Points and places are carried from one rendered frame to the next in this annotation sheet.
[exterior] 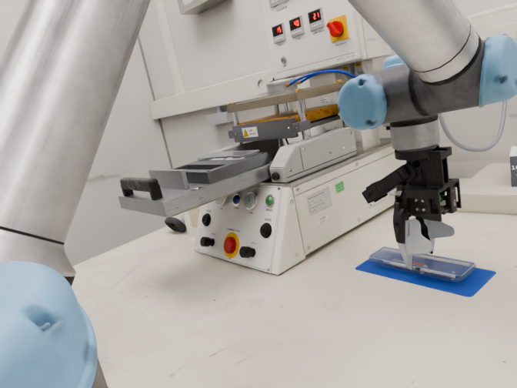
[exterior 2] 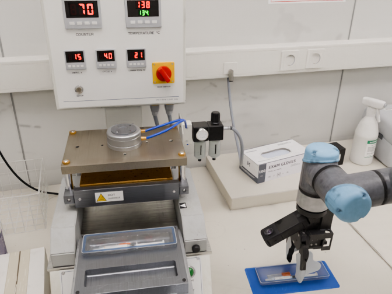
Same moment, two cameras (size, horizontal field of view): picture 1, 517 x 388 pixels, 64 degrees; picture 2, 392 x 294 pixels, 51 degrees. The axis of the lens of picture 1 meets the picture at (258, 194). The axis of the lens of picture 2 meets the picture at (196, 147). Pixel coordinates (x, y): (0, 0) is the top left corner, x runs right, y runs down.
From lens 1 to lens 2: 0.89 m
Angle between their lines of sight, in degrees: 59
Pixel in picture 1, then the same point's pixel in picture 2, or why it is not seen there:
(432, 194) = (329, 235)
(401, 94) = (378, 199)
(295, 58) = (97, 90)
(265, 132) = (137, 196)
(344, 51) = (166, 93)
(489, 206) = (255, 202)
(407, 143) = (322, 208)
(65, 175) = not seen: outside the picture
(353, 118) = (351, 217)
